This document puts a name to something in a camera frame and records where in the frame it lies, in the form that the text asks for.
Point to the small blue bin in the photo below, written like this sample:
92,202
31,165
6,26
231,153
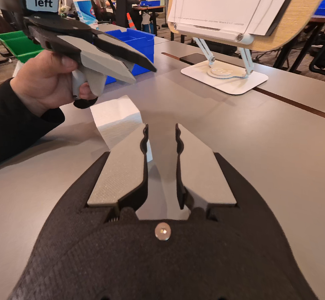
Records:
149,2
320,8

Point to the wood-edged desk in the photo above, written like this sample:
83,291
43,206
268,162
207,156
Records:
316,20
148,7

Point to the green plastic bin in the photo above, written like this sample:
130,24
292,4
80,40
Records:
17,44

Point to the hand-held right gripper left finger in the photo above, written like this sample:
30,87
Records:
116,175

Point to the person's left hand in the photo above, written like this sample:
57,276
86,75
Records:
40,82

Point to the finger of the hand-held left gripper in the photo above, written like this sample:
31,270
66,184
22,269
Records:
119,49
101,61

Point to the orange traffic cone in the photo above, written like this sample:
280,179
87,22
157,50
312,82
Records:
131,22

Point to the white hard foam cube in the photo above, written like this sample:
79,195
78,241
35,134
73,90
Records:
119,117

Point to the white wipes canister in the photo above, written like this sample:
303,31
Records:
85,11

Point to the blue plastic bin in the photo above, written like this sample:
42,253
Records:
142,44

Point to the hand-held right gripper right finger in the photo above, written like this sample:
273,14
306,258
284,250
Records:
205,175

